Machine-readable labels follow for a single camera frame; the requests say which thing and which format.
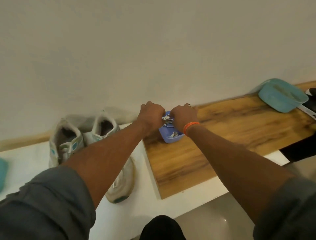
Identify black trousers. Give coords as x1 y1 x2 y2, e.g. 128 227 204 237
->
139 215 187 240

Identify teal plastic container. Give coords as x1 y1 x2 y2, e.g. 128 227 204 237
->
0 158 9 193

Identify large teal basin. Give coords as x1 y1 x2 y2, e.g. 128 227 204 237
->
258 78 309 113

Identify person's left hand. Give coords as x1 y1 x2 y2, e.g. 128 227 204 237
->
137 101 166 134

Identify orange thread wristband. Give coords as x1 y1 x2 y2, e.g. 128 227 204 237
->
182 121 200 136

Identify person's right hand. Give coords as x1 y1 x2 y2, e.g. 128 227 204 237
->
170 103 199 134

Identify worn white sneaker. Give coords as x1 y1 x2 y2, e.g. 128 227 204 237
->
48 118 84 168
83 112 136 204

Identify person's right forearm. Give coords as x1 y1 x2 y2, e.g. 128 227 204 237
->
186 125 296 224

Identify person's left forearm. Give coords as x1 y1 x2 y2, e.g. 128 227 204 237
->
60 121 148 209

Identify black shoe white sole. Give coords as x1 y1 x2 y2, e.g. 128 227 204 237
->
297 88 316 121

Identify black fabric object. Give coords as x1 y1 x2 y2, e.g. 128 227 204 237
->
280 133 316 163

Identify blue plastic container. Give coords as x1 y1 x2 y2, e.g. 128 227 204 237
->
159 111 185 144

